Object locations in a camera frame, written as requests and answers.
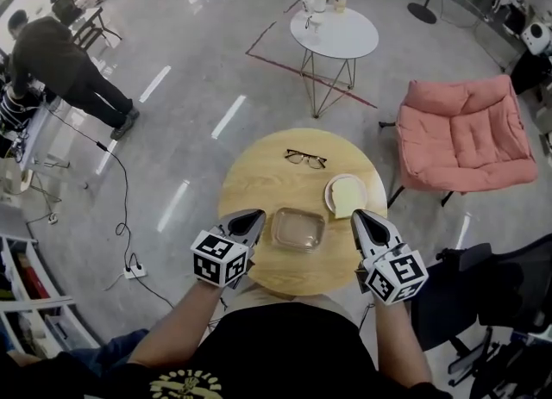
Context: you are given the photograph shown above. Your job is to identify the clear container lid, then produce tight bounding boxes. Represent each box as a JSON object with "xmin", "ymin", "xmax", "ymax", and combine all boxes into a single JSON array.
[{"xmin": 272, "ymin": 207, "xmax": 327, "ymax": 248}]

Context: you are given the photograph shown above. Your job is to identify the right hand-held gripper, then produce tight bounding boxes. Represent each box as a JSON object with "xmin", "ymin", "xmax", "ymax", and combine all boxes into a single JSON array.
[{"xmin": 351, "ymin": 209, "xmax": 430, "ymax": 305}]

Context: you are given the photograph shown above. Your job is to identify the person's black printed shirt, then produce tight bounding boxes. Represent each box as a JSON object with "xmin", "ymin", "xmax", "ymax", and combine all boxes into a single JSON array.
[{"xmin": 0, "ymin": 302, "xmax": 452, "ymax": 399}]

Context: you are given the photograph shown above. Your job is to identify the white round appliance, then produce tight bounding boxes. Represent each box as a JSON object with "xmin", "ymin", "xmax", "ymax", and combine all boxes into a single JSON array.
[{"xmin": 520, "ymin": 22, "xmax": 552, "ymax": 54}]

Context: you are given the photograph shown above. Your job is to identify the black-rimmed eyeglasses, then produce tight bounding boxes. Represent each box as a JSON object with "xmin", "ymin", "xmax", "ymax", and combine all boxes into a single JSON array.
[{"xmin": 284, "ymin": 149, "xmax": 328, "ymax": 171}]

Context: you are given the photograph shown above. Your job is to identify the black office chair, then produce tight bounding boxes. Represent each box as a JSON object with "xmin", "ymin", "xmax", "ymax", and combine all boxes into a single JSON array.
[{"xmin": 411, "ymin": 233, "xmax": 552, "ymax": 399}]

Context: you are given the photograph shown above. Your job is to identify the person's right forearm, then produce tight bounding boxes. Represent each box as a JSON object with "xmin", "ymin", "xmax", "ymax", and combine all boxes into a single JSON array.
[{"xmin": 373, "ymin": 300, "xmax": 433, "ymax": 388}]

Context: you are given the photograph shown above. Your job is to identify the pink cushioned chair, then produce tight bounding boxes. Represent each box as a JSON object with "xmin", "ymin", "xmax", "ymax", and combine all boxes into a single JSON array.
[{"xmin": 379, "ymin": 73, "xmax": 538, "ymax": 209}]

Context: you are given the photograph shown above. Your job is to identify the white desk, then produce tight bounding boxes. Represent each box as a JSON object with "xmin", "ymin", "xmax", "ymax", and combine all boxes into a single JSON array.
[{"xmin": 16, "ymin": 97, "xmax": 90, "ymax": 188}]

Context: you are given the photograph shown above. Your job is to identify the person's left forearm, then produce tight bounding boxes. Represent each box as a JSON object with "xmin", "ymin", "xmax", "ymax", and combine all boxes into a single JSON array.
[{"xmin": 129, "ymin": 278, "xmax": 228, "ymax": 368}]

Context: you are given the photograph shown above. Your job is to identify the black cabinet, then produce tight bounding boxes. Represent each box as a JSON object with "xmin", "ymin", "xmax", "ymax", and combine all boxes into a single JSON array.
[{"xmin": 510, "ymin": 50, "xmax": 552, "ymax": 96}]

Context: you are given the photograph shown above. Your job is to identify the white storage shelf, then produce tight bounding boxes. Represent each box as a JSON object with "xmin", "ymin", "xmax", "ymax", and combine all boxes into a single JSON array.
[{"xmin": 0, "ymin": 233, "xmax": 101, "ymax": 356}]

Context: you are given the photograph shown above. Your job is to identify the clear plastic container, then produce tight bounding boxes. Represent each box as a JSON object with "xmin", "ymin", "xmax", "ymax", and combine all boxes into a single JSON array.
[{"xmin": 270, "ymin": 211, "xmax": 325, "ymax": 254}]

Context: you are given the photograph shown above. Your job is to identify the white plate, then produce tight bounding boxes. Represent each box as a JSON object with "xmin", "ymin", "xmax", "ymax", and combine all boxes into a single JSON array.
[{"xmin": 323, "ymin": 173, "xmax": 368, "ymax": 215}]

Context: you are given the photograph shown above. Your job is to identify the white round side table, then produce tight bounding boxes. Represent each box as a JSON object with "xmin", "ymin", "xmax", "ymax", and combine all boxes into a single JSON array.
[{"xmin": 289, "ymin": 5, "xmax": 380, "ymax": 119}]

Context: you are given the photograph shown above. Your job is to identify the slice of white bread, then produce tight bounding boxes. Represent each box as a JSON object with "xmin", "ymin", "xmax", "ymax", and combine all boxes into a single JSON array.
[{"xmin": 330, "ymin": 177, "xmax": 367, "ymax": 220}]

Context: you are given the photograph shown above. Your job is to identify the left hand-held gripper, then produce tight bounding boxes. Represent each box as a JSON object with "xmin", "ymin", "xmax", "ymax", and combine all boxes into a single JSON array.
[{"xmin": 191, "ymin": 209, "xmax": 266, "ymax": 290}]

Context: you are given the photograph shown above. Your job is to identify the black folding chair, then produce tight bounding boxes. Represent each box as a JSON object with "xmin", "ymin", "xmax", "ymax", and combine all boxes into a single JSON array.
[{"xmin": 50, "ymin": 0, "xmax": 122, "ymax": 50}]

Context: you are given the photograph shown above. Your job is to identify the blue denim cloth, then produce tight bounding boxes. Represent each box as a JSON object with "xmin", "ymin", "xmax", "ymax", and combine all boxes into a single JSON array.
[{"xmin": 64, "ymin": 327, "xmax": 150, "ymax": 375}]

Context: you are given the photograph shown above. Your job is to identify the black power cable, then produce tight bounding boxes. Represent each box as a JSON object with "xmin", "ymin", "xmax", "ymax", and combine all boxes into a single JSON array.
[{"xmin": 42, "ymin": 106, "xmax": 174, "ymax": 309}]

